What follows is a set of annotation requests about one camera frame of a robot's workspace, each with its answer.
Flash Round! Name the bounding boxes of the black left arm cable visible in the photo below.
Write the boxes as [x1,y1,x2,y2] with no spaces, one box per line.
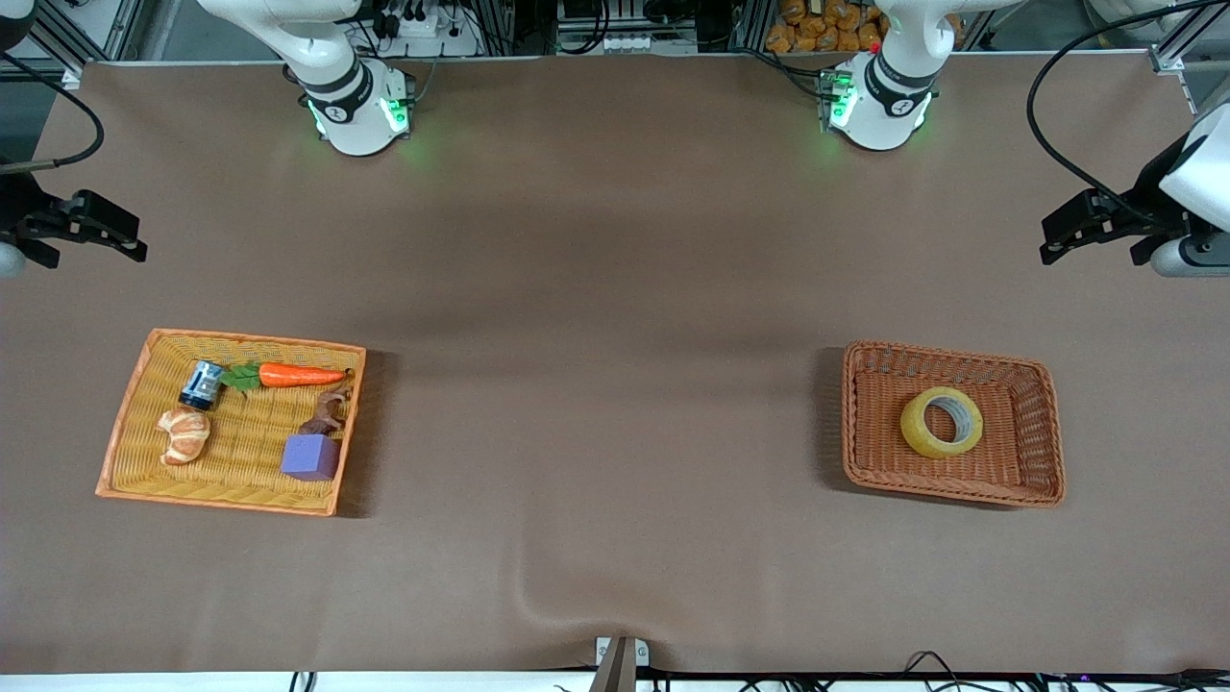
[1025,0,1230,220]

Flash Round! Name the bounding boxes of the orange snack bags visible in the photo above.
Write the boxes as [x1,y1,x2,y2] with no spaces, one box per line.
[766,0,885,54]

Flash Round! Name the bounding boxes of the brown wicker basket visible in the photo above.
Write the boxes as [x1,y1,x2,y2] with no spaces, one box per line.
[842,340,1066,508]

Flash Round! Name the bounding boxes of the table cover cloth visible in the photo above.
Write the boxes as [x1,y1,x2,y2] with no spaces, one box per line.
[0,53,1230,676]

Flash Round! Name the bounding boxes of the brown wooden figure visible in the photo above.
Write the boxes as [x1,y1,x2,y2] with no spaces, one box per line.
[298,387,353,438]

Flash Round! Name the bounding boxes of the yellow tape roll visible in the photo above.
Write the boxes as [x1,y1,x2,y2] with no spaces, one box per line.
[899,385,985,460]

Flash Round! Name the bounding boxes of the small blue can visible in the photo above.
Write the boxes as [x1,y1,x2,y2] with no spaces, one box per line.
[179,359,225,411]

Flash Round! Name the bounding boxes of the toy croissant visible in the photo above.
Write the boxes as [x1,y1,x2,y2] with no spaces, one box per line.
[157,406,211,467]

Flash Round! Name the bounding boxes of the orange wicker tray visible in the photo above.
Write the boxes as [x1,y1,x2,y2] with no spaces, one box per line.
[95,329,367,518]

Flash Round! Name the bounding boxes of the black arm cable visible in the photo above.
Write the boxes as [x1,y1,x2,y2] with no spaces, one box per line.
[0,53,105,176]
[1025,0,1230,220]

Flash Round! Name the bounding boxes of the toy carrot with green leaves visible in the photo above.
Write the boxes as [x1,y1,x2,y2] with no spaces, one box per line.
[221,361,355,393]

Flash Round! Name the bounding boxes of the white power strip with plugs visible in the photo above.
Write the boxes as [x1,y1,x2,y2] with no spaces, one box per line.
[380,0,481,59]

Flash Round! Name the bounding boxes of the purple cube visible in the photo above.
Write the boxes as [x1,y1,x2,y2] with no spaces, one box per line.
[281,433,342,482]

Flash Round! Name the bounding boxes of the aluminium frame profile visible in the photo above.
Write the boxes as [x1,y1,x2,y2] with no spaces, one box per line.
[24,0,145,89]
[1148,0,1230,121]

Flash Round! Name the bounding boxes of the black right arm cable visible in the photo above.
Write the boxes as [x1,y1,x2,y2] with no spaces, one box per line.
[0,53,105,176]

